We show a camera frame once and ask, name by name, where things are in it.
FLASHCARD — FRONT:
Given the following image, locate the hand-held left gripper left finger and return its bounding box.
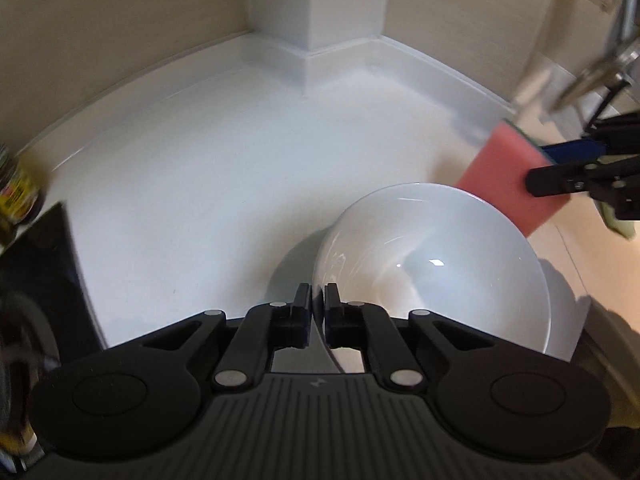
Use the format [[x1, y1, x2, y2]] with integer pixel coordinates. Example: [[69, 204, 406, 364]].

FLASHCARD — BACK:
[[137, 283, 311, 395]]

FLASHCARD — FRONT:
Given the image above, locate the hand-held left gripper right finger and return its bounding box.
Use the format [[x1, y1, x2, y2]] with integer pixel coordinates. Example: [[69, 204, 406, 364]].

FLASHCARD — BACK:
[[325, 283, 496, 395]]

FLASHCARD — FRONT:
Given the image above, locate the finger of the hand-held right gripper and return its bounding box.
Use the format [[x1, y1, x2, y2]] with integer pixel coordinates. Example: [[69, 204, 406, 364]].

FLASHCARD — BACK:
[[540, 139, 606, 165], [525, 160, 601, 198]]

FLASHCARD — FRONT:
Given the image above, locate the green cloth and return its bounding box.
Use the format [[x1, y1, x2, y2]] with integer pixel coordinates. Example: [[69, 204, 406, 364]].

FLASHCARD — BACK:
[[602, 202, 640, 241]]

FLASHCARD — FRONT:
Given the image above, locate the pink and green sponge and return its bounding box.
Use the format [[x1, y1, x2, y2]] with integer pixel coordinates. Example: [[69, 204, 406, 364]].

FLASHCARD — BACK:
[[457, 119, 573, 237]]

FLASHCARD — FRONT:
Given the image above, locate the black lid jar yellow label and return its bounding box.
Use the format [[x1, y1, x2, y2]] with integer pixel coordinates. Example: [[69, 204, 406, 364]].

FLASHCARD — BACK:
[[0, 142, 48, 248]]

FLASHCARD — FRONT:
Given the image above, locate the white ceramic bowl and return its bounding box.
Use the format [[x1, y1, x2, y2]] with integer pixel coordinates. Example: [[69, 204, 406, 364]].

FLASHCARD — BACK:
[[311, 182, 552, 361]]

